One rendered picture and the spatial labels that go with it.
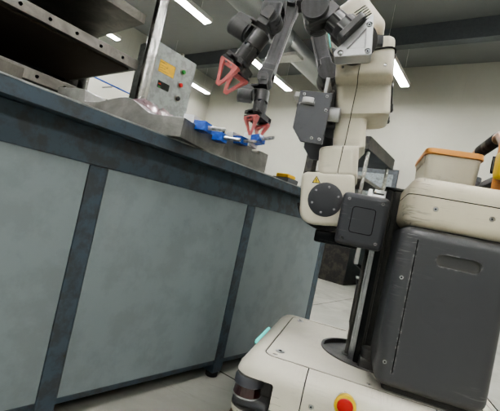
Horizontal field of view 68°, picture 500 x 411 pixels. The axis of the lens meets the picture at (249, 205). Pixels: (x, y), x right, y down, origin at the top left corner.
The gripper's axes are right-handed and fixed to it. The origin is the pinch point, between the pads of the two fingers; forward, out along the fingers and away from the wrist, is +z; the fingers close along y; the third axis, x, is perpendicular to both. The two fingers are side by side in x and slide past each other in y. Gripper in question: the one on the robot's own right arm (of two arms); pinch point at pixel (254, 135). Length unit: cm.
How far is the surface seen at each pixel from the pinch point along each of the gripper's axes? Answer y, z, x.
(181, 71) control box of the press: -13, -58, -77
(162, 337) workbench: 17, 78, -6
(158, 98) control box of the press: -5, -36, -80
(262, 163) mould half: -6.7, 9.0, 1.2
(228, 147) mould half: 13.7, 11.2, 1.3
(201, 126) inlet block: 37.3, 16.7, 12.6
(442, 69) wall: -577, -427, -64
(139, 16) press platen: 23, -65, -72
